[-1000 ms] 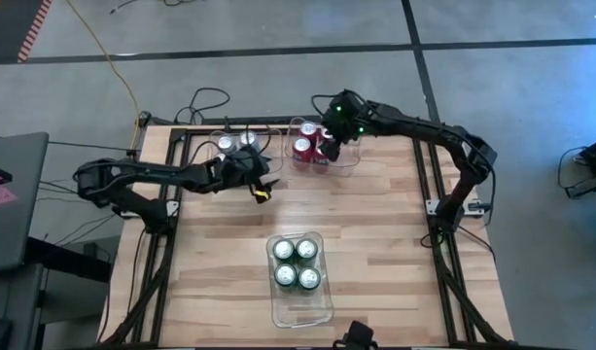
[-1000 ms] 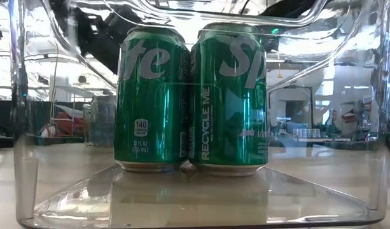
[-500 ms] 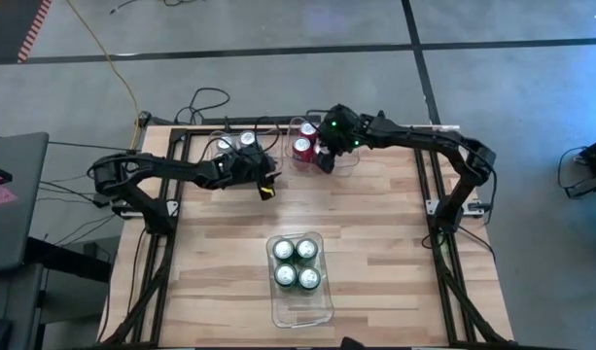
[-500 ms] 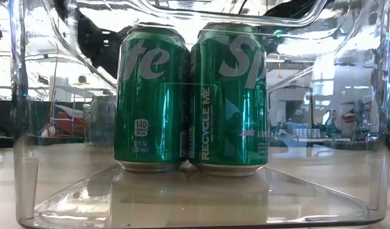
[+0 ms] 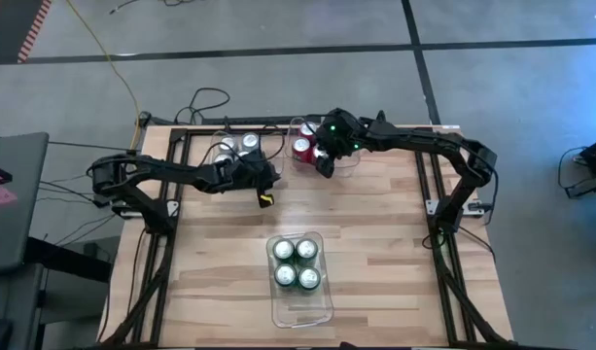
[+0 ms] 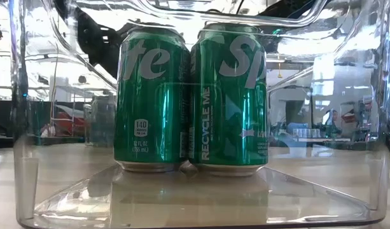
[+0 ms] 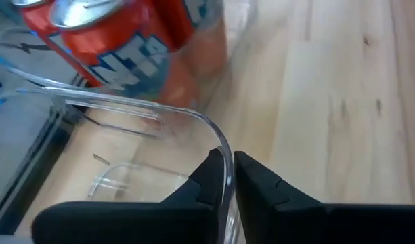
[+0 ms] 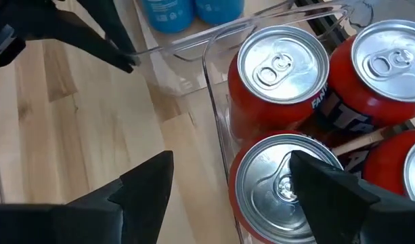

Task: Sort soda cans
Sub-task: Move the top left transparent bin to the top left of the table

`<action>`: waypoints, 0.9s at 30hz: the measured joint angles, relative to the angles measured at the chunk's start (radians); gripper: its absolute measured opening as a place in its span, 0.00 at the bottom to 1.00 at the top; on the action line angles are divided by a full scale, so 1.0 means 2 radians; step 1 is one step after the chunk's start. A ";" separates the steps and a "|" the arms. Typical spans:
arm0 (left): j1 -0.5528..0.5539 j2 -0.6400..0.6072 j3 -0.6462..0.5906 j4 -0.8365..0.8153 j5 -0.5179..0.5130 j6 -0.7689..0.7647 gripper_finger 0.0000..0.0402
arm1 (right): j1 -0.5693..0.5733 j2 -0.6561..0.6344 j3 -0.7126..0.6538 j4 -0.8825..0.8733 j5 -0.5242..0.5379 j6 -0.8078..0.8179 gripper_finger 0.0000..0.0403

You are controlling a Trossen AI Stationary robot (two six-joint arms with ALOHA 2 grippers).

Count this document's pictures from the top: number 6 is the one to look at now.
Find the red object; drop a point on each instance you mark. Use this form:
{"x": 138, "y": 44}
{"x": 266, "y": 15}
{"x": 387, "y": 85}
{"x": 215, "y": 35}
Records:
{"x": 67, "y": 124}

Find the white cup stack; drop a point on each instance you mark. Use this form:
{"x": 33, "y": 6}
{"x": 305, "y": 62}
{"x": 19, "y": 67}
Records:
{"x": 302, "y": 132}
{"x": 310, "y": 132}
{"x": 317, "y": 132}

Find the person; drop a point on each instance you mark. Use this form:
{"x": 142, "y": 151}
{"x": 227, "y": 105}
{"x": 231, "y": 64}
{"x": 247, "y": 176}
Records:
{"x": 331, "y": 121}

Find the red storage bin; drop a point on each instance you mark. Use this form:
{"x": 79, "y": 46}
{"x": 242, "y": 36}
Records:
{"x": 349, "y": 116}

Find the white desk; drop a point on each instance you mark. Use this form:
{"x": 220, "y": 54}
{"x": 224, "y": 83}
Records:
{"x": 322, "y": 139}

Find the clear plastic bin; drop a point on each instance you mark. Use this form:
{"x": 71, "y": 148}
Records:
{"x": 194, "y": 203}

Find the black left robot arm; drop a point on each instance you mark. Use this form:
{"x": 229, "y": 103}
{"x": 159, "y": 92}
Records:
{"x": 96, "y": 41}

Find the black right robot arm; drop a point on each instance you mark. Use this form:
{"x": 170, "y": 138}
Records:
{"x": 287, "y": 8}

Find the green Sprite soda can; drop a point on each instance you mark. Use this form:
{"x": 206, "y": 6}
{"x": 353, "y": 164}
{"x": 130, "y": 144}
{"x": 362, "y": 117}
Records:
{"x": 229, "y": 111}
{"x": 150, "y": 105}

